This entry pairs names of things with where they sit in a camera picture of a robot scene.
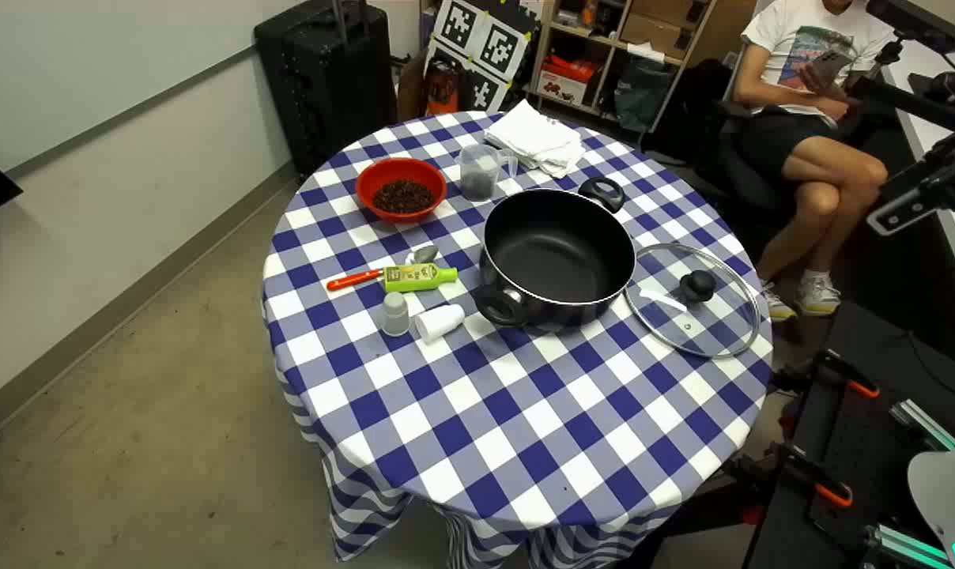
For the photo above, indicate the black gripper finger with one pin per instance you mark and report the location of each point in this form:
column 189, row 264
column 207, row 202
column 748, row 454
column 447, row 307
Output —
column 896, row 215

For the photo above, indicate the glass lid with black knob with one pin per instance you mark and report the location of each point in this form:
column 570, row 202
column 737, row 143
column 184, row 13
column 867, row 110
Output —
column 699, row 319

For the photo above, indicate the black cooking pot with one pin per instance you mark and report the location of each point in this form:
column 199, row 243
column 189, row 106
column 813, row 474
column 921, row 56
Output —
column 551, row 258

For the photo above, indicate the seated person white shirt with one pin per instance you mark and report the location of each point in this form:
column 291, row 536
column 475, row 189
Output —
column 813, row 159

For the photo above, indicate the black monitor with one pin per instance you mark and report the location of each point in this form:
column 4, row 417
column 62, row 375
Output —
column 921, row 24

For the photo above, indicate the black orange clamp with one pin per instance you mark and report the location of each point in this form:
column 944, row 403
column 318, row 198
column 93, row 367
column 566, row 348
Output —
column 844, row 379
column 821, row 478

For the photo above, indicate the black office chair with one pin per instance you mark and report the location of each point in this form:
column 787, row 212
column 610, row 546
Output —
column 709, row 127

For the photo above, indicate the small black round object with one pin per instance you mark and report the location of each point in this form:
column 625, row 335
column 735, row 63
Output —
column 601, row 194

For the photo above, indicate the wooden storage shelf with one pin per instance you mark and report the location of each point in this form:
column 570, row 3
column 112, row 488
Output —
column 604, row 64

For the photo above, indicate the folded white towel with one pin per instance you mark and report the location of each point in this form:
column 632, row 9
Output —
column 535, row 137

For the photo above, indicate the clear plastic measuring cup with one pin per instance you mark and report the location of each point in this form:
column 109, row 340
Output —
column 478, row 174

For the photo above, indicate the fiducial marker board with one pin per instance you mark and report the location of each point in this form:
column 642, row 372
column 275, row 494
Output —
column 481, row 49

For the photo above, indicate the blue white checkered tablecloth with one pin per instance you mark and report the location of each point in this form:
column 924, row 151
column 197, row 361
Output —
column 497, row 422

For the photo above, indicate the white plastic cup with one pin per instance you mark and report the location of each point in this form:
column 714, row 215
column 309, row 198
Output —
column 436, row 325

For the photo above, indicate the green tube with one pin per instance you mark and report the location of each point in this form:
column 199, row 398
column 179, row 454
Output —
column 417, row 279

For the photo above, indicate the red bowl with beans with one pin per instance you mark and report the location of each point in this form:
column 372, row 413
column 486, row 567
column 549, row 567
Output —
column 399, row 194

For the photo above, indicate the small white bottle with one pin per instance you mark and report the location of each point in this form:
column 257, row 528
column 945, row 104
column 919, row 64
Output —
column 392, row 319

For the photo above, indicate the black speaker case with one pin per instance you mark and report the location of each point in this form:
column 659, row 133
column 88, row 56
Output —
column 322, row 83

